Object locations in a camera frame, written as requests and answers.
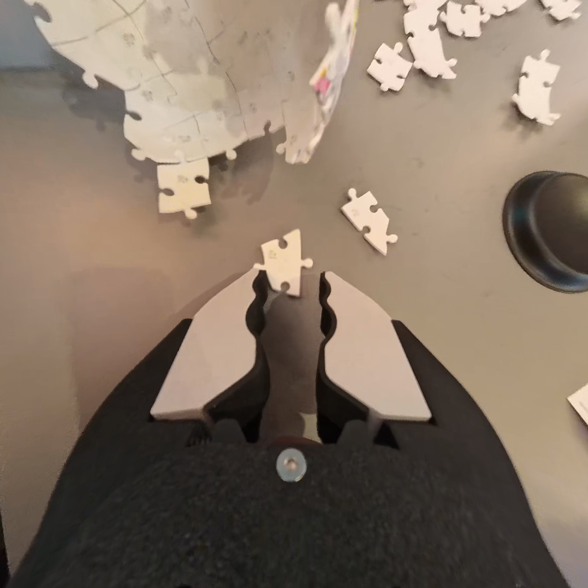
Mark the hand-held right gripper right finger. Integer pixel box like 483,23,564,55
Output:
317,271,432,421

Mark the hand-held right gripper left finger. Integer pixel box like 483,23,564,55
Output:
151,270,269,421

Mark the single white puzzle piece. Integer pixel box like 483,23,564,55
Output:
254,229,314,297

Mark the partly built colourful puzzle ball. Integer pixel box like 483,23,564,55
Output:
23,0,361,220

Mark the black round puzzle stand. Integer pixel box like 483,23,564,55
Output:
502,171,588,295

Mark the group of white puzzle pieces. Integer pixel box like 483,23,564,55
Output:
341,0,582,254

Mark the printed sticker sheet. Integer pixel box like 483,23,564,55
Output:
567,383,588,425

